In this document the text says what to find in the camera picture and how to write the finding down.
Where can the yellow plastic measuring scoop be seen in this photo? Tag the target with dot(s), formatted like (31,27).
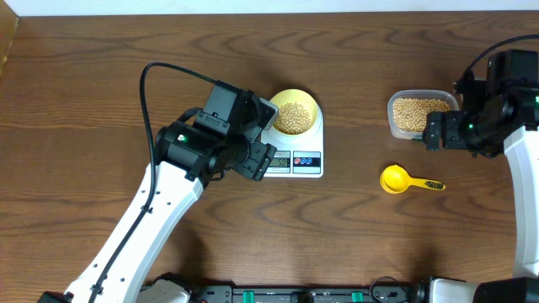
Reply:
(395,179)

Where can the yellow plastic bowl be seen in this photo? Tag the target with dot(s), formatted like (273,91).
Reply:
(297,96)

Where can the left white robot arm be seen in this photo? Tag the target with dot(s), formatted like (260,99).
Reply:
(197,148)

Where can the white digital kitchen scale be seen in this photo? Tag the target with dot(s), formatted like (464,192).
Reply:
(297,156)

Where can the clear plastic container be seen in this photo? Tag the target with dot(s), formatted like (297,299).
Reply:
(417,93)

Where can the black mounting rail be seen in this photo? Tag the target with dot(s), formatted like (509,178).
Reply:
(385,293)

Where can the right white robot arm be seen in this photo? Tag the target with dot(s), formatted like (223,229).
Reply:
(521,151)

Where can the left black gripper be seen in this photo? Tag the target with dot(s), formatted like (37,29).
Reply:
(259,156)

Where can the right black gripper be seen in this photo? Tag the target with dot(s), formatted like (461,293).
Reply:
(450,138)

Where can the soybeans in yellow bowl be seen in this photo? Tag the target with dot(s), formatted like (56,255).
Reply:
(293,119)

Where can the pile of soybeans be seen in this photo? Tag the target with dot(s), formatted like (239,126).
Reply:
(410,114)

